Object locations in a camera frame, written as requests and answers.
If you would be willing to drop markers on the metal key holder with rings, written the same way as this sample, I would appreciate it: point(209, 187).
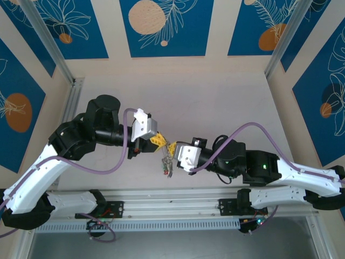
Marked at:
point(165, 162)

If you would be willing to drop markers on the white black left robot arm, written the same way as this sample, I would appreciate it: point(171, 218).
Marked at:
point(32, 178)

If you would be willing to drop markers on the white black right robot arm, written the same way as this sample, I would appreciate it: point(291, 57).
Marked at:
point(304, 178)

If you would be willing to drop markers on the controller board with LEDs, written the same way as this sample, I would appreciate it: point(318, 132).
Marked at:
point(248, 225)
point(97, 225)

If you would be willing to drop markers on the blue panel with dark circle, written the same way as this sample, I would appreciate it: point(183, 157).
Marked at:
point(310, 108)

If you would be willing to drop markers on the blue panel with orange oval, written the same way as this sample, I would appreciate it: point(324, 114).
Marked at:
point(16, 81)

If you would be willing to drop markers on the grey metal sheet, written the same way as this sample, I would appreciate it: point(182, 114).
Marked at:
point(172, 246)

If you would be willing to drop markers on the blue panel with peach circle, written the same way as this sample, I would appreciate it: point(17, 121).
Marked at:
point(188, 40)

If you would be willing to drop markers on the blue panel with orange circle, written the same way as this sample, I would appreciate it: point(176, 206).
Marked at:
point(242, 27)

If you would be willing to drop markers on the aluminium side table rail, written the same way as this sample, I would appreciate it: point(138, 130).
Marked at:
point(72, 99)

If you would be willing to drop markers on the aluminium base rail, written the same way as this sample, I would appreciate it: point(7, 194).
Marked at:
point(172, 205)

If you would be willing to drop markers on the blue floral wall panel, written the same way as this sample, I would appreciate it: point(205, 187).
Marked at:
point(310, 40)
point(81, 27)
point(32, 40)

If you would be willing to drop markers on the aluminium frame post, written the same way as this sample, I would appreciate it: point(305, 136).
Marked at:
point(285, 37)
point(48, 40)
point(23, 249)
point(315, 242)

